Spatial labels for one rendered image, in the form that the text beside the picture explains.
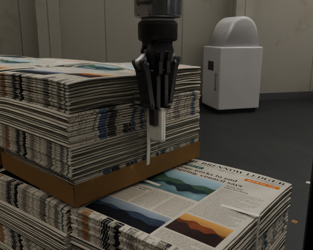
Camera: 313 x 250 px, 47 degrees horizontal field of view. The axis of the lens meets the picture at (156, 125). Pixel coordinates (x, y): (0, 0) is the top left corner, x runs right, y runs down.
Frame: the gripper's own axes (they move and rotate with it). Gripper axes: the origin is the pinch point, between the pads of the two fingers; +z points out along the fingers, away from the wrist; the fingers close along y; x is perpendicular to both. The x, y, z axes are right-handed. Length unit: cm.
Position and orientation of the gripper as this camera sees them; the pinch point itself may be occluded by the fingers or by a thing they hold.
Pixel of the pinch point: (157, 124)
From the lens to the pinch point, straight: 72.7
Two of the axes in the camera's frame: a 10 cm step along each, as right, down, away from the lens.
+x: 8.0, 1.5, -5.8
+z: 0.0, 9.7, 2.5
